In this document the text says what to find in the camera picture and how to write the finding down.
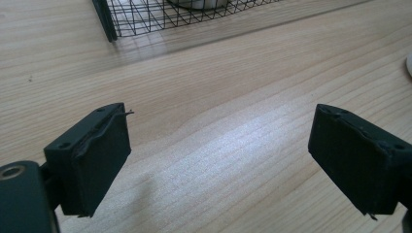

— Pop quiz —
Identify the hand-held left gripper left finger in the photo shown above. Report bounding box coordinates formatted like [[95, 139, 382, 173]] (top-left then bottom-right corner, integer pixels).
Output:
[[43, 102, 135, 218]]

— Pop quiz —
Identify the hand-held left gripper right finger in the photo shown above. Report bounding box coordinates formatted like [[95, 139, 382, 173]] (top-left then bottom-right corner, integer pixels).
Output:
[[307, 103, 412, 221]]

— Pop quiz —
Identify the stainless steel tumbler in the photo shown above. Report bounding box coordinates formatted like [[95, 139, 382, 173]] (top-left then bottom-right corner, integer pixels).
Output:
[[166, 0, 229, 11]]

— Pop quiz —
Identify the black wire mesh basket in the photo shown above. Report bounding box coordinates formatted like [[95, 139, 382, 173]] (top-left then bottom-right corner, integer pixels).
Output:
[[91, 0, 288, 44]]

